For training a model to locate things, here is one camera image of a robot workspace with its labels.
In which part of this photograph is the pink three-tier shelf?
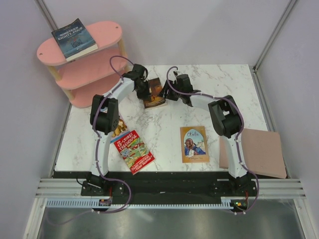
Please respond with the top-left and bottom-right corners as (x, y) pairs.
(37, 21), (129, 108)

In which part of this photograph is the purple dog book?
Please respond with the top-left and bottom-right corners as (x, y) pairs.
(111, 116), (130, 143)

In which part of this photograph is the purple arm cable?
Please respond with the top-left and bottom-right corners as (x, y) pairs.
(43, 56), (133, 215)
(166, 66), (261, 215)

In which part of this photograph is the Edward Tulane brown book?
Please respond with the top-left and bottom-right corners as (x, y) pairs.
(143, 78), (166, 109)

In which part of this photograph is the Othello orange book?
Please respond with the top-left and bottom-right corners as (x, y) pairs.
(180, 126), (209, 163)

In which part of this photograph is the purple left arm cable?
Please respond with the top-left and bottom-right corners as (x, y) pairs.
(43, 56), (133, 215)

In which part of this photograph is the Nineteen Eighty-Four blue book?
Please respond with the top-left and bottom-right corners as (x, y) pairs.
(51, 18), (98, 62)

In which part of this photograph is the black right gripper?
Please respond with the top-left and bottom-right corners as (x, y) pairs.
(157, 80), (182, 102)

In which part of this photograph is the brown file folder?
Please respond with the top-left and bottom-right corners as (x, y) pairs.
(219, 128), (287, 179)

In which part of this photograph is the red Treehouse book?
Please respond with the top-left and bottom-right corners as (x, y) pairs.
(114, 130), (155, 175)

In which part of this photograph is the white cable duct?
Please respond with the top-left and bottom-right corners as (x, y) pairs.
(46, 198), (240, 210)

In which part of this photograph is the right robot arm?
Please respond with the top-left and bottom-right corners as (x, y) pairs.
(161, 74), (260, 196)

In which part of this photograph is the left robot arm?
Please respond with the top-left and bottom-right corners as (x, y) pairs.
(81, 64), (150, 196)

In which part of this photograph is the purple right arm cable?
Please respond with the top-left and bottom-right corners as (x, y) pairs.
(166, 66), (261, 215)

